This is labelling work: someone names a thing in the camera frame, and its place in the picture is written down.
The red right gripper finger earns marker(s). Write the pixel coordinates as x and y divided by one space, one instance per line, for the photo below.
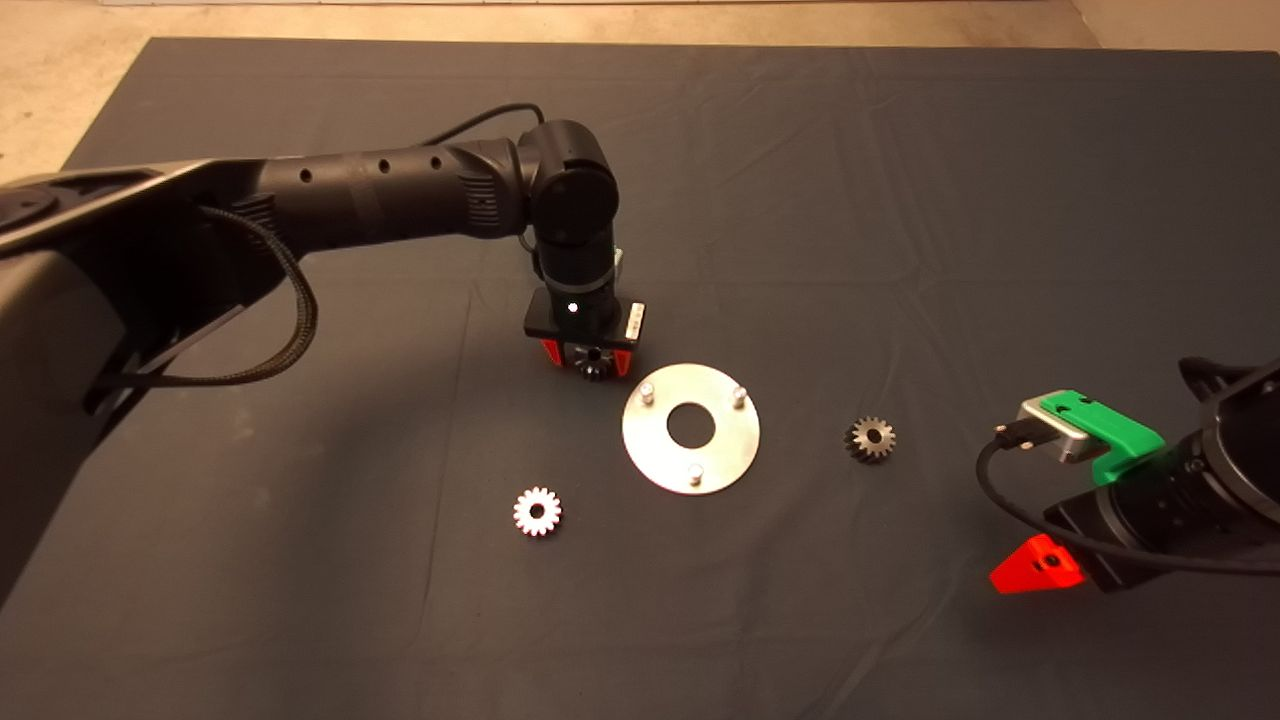
1030 572

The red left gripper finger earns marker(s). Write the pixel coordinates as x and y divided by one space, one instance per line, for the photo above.
621 358
551 352

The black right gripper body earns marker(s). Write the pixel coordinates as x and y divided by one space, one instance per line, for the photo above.
1100 542

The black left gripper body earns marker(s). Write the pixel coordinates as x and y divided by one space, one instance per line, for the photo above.
585 318

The small steel planetary gear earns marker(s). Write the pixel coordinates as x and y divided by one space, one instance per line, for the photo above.
860 445
525 520
594 372

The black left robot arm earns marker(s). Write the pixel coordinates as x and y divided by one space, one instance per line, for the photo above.
400 195

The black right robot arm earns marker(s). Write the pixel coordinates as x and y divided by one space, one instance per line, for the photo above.
1220 485

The round metal carrier plate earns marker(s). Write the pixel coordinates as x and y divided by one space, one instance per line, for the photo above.
650 450

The dark grey table cloth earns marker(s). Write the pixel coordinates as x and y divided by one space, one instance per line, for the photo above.
900 200

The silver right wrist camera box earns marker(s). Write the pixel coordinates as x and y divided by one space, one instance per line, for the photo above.
1062 440

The green right camera mount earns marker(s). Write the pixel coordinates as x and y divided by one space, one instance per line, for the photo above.
1122 432

